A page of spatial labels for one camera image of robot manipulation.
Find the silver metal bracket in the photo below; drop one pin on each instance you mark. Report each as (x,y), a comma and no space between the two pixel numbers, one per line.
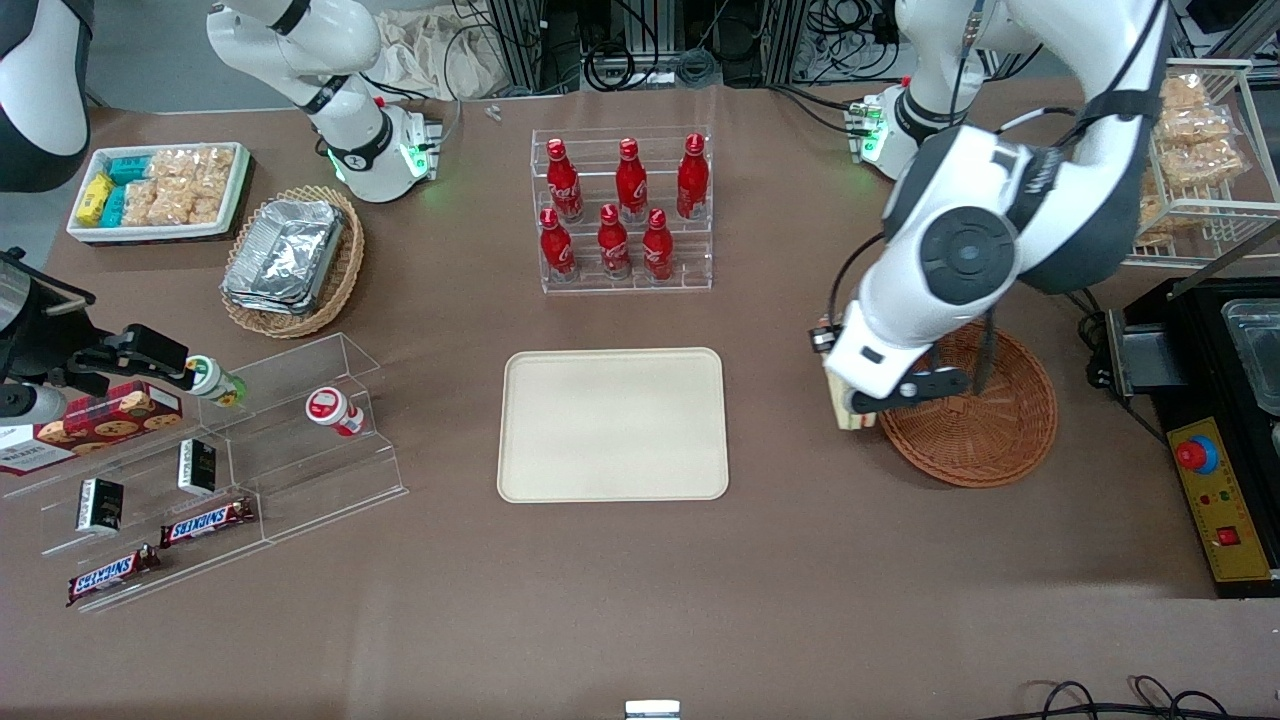
(652,711)

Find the white bottle green label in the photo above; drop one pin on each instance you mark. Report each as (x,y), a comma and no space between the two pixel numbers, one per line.
(212,379)

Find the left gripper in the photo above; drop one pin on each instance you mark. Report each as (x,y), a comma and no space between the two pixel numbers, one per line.
(819,338)

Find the round brown wicker basket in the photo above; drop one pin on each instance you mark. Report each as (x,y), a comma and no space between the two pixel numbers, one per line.
(990,440)

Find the beige plastic tray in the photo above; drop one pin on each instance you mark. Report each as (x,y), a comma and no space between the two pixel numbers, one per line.
(612,425)

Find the aluminium frame structure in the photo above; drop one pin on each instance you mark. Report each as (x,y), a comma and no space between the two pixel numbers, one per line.
(520,40)

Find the red cookie box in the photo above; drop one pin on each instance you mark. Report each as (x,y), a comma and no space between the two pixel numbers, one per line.
(110,418)

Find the beige crumpled cloth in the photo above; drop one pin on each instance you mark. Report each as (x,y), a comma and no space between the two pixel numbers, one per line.
(440,55)

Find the yellow snack pack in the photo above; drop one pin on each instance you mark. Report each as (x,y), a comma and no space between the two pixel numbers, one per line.
(93,198)

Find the black machine housing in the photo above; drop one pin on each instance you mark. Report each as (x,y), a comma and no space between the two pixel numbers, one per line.
(1200,340)

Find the teal snack pack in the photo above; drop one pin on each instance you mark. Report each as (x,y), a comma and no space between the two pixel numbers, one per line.
(114,206)
(129,169)

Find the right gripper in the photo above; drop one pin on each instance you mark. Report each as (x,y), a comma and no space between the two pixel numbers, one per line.
(48,343)

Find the grey metal box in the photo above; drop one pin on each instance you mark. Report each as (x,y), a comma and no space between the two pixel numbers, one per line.
(1118,350)

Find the small black box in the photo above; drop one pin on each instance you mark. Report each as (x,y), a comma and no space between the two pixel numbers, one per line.
(100,505)
(197,467)

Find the clear plastic container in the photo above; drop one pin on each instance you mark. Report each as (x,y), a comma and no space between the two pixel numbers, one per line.
(1255,350)

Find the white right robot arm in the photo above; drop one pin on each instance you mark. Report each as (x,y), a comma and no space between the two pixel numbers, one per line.
(345,45)

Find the clear acrylic bottle rack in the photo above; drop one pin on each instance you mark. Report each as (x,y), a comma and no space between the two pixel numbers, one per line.
(690,270)

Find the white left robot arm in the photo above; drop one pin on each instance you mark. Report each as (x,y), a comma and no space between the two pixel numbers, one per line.
(1000,230)

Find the aluminium foil container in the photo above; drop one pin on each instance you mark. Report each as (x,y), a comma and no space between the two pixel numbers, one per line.
(288,248)
(262,304)

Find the red cola bottle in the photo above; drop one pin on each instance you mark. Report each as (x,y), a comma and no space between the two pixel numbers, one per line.
(564,185)
(630,182)
(556,248)
(657,248)
(613,245)
(692,180)

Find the triangular sandwich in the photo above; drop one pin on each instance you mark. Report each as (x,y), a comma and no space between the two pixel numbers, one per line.
(858,420)

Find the clear acrylic stepped shelf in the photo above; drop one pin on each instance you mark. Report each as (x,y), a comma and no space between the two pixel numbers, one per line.
(310,470)

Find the oval light wicker basket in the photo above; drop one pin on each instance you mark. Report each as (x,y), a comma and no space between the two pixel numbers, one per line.
(345,270)

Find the white bottle red cap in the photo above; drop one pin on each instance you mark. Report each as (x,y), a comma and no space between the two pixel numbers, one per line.
(332,410)

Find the snickers chocolate bar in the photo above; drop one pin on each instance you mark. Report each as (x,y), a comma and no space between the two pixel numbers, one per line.
(112,576)
(207,522)

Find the white rectangular snack tray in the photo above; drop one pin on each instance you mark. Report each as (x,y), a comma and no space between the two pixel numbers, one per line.
(238,175)

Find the bagged pastry snack pack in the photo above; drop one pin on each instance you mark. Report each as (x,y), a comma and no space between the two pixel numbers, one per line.
(1195,126)
(1205,165)
(1152,220)
(1183,92)

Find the yellow emergency stop control box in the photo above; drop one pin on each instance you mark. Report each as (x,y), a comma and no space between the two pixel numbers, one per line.
(1225,510)

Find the rice cracker pack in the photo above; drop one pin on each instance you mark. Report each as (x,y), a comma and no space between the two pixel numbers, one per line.
(185,203)
(214,165)
(172,164)
(140,203)

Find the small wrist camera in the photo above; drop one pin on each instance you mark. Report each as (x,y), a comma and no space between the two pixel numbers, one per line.
(822,338)

